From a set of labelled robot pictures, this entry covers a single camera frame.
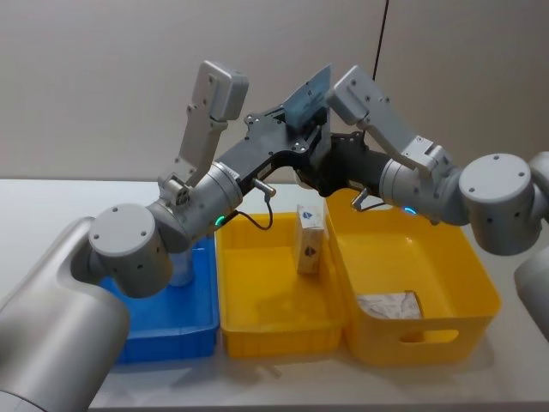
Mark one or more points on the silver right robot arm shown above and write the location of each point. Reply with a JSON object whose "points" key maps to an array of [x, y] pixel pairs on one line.
{"points": [[493, 184]]}

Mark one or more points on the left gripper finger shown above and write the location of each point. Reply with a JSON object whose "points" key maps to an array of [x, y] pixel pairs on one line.
{"points": [[321, 137], [272, 113]]}

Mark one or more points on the wood-print carton box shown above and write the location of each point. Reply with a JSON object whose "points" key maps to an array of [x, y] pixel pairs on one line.
{"points": [[309, 244]]}

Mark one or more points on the shallow yellow plastic bin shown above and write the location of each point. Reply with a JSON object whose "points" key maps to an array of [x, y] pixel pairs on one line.
{"points": [[266, 300]]}

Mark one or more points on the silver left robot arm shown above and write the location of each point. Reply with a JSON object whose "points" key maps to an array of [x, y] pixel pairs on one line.
{"points": [[51, 309]]}

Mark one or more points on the white patterned packet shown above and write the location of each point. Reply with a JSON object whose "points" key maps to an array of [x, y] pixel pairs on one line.
{"points": [[388, 305]]}

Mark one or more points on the blue plastic bin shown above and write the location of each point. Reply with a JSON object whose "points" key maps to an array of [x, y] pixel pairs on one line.
{"points": [[171, 326]]}

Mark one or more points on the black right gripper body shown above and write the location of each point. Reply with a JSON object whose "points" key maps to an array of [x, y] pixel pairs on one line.
{"points": [[351, 167]]}

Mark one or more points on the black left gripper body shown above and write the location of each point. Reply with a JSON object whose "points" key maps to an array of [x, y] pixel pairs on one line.
{"points": [[257, 148]]}

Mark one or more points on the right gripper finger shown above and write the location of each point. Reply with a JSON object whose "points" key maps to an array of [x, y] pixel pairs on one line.
{"points": [[348, 138], [309, 178]]}

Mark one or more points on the blue-grey squeeze tube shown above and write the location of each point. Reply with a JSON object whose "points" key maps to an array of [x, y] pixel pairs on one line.
{"points": [[309, 96], [182, 270]]}

